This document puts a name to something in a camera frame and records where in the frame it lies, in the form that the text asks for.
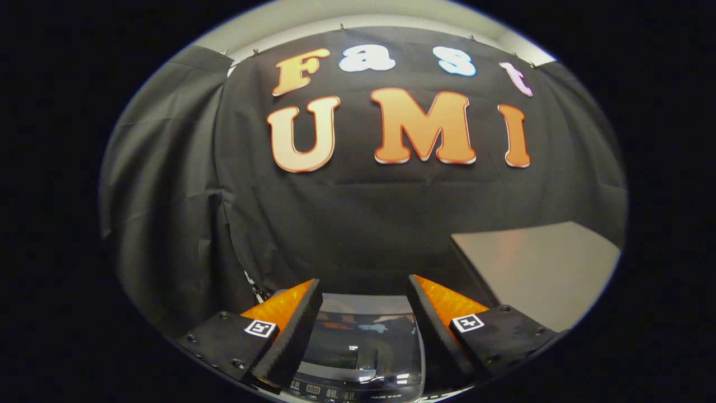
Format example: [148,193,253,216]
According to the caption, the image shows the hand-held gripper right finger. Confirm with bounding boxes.
[407,274,560,392]

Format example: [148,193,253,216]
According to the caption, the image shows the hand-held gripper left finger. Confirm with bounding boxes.
[177,278,324,393]

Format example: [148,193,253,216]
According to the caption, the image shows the grey washing machine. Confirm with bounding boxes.
[274,288,440,403]

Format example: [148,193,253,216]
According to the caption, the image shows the grey cabinet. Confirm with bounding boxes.
[449,221,623,332]

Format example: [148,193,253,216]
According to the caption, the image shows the black backdrop cloth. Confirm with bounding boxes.
[100,25,627,336]

